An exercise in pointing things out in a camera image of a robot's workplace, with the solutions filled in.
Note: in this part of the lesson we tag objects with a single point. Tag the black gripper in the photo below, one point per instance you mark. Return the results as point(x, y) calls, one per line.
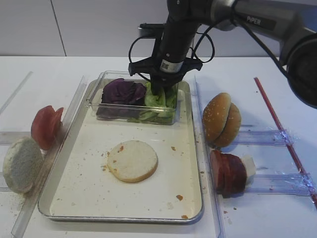
point(168, 64)

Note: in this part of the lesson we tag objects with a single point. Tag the green lettuce leaf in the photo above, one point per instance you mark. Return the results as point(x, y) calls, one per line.
point(151, 100)

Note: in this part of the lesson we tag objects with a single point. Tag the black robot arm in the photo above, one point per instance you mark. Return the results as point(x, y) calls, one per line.
point(293, 25)

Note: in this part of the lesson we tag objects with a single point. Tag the green lettuce in container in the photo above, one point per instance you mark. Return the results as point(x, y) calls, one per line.
point(171, 97)

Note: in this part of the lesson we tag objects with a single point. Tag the red sliced meat patties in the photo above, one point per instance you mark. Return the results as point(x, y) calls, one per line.
point(229, 173)

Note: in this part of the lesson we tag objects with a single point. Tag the rear tomato slice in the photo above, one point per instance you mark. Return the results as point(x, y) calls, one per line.
point(56, 121)

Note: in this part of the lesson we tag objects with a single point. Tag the tomato slice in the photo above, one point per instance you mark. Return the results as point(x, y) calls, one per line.
point(41, 128)
point(56, 121)

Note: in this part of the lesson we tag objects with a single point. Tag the white cheese slice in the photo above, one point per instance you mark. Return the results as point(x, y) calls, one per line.
point(250, 167)

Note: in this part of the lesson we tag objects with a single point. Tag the front tomato slice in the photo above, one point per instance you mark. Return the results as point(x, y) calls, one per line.
point(41, 128)

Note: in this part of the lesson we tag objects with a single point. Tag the purple cabbage leaves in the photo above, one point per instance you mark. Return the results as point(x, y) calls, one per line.
point(124, 92)

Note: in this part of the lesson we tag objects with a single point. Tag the clear plastic container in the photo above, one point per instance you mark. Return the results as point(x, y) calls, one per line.
point(128, 113)

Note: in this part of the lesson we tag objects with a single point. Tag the sesame bun top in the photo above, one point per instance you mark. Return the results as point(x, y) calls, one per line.
point(215, 116)

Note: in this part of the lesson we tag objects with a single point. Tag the silver metal tray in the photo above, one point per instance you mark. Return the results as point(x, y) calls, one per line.
point(80, 186)

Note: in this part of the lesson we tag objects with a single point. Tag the bun base on tray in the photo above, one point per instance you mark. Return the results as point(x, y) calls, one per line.
point(132, 161)

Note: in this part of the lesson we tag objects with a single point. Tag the plain bun top behind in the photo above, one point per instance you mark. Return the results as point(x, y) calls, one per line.
point(231, 128)

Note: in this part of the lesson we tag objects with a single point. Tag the clear holder upper right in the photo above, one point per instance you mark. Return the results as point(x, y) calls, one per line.
point(265, 138)

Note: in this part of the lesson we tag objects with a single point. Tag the clear holder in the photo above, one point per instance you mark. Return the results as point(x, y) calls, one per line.
point(291, 184)
point(9, 137)
point(4, 188)
point(265, 138)

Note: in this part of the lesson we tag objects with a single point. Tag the white bun half left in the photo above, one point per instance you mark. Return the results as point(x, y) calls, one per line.
point(22, 164)

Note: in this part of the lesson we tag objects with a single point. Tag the clear holder upper left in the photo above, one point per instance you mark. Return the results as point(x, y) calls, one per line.
point(9, 137)

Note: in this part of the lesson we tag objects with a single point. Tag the clear holder lower right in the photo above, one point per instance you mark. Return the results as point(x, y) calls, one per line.
point(291, 184)

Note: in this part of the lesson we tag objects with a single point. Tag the clear holder lower left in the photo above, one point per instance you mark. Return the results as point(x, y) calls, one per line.
point(4, 188)

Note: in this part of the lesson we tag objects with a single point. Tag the red plastic rail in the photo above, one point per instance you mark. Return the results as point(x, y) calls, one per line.
point(292, 152)

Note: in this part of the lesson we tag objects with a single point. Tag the clear rail far left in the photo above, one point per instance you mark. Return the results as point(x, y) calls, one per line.
point(15, 92)

